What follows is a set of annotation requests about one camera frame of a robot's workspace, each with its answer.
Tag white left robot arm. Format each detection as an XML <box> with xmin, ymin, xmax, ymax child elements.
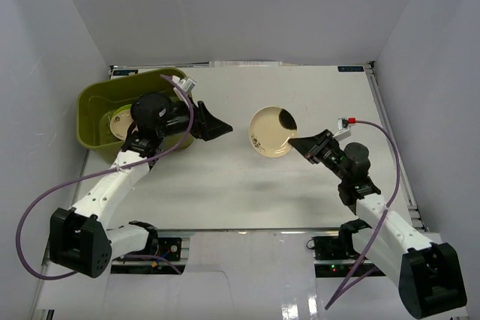
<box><xmin>49</xmin><ymin>92</ymin><xmax>233</xmax><ymax>278</ymax></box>

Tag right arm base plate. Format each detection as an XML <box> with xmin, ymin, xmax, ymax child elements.
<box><xmin>306</xmin><ymin>235</ymin><xmax>387</xmax><ymax>278</ymax></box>

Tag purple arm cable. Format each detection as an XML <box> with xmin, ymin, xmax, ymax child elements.
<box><xmin>325</xmin><ymin>119</ymin><xmax>401</xmax><ymax>310</ymax></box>
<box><xmin>15</xmin><ymin>74</ymin><xmax>196</xmax><ymax>280</ymax></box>

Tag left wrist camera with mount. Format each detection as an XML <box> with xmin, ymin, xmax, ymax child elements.
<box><xmin>172</xmin><ymin>76</ymin><xmax>197</xmax><ymax>94</ymax></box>

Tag cream plate with black spot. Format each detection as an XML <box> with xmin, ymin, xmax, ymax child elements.
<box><xmin>248</xmin><ymin>106</ymin><xmax>298</xmax><ymax>158</ymax></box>

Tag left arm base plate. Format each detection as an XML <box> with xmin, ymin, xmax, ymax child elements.
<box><xmin>111</xmin><ymin>237</ymin><xmax>186</xmax><ymax>275</ymax></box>

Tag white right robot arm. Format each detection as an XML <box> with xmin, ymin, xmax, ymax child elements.
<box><xmin>289</xmin><ymin>130</ymin><xmax>467</xmax><ymax>319</ymax></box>

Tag beige plate with characters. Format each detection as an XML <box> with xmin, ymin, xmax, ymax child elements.
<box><xmin>109</xmin><ymin>114</ymin><xmax>134</xmax><ymax>141</ymax></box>

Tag olive green plastic bin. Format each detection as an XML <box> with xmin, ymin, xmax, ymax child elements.
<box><xmin>76</xmin><ymin>67</ymin><xmax>194</xmax><ymax>163</ymax></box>

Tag blue label sticker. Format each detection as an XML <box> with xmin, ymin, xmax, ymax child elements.
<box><xmin>112</xmin><ymin>69</ymin><xmax>139</xmax><ymax>76</ymax></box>
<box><xmin>337</xmin><ymin>66</ymin><xmax>365</xmax><ymax>73</ymax></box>

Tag lime green round plate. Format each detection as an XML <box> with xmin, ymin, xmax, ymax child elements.
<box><xmin>112</xmin><ymin>104</ymin><xmax>131</xmax><ymax>118</ymax></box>

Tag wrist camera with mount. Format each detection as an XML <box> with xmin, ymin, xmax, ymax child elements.
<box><xmin>334</xmin><ymin>118</ymin><xmax>356</xmax><ymax>141</ymax></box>
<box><xmin>172</xmin><ymin>76</ymin><xmax>197</xmax><ymax>94</ymax></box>

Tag papers at table back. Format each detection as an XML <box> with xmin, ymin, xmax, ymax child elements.
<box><xmin>208</xmin><ymin>61</ymin><xmax>283</xmax><ymax>67</ymax></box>

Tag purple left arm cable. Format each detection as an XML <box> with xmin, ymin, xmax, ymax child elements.
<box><xmin>15</xmin><ymin>74</ymin><xmax>196</xmax><ymax>280</ymax></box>

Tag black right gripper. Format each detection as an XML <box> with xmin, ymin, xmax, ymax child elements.
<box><xmin>289</xmin><ymin>130</ymin><xmax>350</xmax><ymax>183</ymax></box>

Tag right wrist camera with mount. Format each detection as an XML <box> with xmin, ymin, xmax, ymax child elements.
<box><xmin>334</xmin><ymin>118</ymin><xmax>356</xmax><ymax>141</ymax></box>

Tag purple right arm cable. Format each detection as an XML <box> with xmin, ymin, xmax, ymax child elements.
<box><xmin>325</xmin><ymin>119</ymin><xmax>401</xmax><ymax>310</ymax></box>

